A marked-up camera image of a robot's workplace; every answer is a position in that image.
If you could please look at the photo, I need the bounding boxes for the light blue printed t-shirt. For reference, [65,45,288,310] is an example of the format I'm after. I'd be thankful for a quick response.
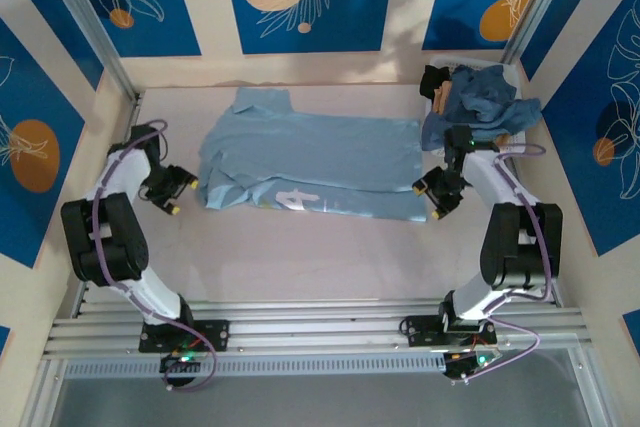
[197,86,429,223]

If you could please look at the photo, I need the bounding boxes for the pile of blue clothes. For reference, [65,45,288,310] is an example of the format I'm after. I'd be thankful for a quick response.
[421,65,544,152]

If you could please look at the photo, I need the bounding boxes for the black garment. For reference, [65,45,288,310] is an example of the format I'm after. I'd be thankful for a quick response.
[418,64,454,98]

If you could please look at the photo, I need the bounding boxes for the white plastic laundry basket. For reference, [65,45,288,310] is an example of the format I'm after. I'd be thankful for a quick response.
[424,54,526,153]

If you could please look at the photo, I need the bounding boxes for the blue poster white flower drawing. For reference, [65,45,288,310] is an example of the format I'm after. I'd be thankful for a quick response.
[53,0,203,59]

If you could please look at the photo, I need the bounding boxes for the aluminium extrusion base rails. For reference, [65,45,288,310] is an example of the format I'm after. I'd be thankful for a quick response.
[42,300,594,361]

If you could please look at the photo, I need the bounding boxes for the blue poster cream circle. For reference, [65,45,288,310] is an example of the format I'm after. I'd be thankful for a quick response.
[221,0,397,55]

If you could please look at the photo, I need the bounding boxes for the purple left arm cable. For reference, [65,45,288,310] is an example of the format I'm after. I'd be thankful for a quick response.
[92,119,221,393]

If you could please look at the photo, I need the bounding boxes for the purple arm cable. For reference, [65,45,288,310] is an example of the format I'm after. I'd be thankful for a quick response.
[449,144,556,378]
[92,119,221,393]

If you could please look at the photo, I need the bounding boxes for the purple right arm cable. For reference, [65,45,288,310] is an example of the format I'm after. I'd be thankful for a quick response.
[449,144,556,378]

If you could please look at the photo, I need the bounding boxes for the blue floral wall poster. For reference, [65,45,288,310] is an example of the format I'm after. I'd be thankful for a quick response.
[0,0,105,92]
[542,0,640,257]
[0,16,87,270]
[519,0,640,82]

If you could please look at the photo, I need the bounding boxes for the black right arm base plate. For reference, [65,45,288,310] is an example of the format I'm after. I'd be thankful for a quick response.
[399,314,496,348]

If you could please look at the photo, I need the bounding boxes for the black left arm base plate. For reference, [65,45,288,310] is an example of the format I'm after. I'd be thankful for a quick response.
[138,319,231,353]

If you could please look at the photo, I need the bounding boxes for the aluminium frame post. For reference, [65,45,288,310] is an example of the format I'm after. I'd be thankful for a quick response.
[501,0,577,66]
[37,0,142,101]

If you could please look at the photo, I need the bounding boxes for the grey slotted cable duct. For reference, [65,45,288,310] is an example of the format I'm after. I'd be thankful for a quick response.
[62,354,449,381]

